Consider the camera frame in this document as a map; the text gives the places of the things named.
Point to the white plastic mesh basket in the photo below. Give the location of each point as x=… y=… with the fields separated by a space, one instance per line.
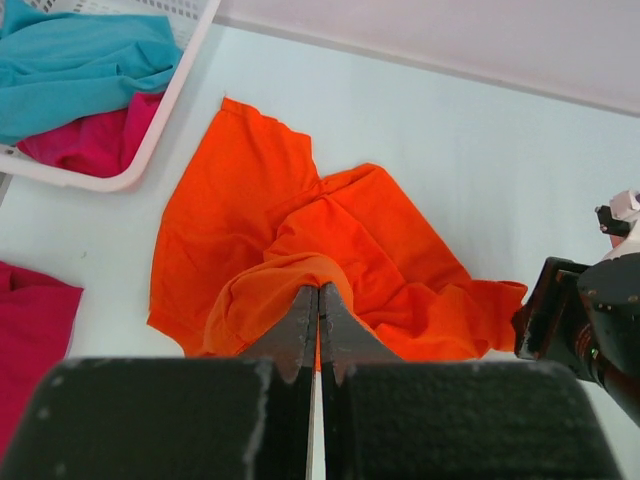
x=189 y=21

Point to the folded red t shirt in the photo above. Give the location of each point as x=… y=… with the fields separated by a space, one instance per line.
x=37 y=318

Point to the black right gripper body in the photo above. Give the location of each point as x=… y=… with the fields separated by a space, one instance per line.
x=603 y=342

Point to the pink t shirt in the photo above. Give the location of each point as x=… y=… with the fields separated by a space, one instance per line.
x=101 y=145

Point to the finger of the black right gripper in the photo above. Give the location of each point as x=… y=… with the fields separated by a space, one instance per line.
x=540 y=324

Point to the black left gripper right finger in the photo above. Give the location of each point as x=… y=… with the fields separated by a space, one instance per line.
x=385 y=418

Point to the teal t shirt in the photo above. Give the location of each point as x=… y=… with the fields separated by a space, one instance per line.
x=59 y=67

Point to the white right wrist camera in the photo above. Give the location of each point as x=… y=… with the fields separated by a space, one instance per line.
x=619 y=220

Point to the orange t shirt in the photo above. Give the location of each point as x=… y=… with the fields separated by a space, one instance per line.
x=251 y=222

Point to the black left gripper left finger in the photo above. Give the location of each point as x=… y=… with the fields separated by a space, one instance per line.
x=246 y=417

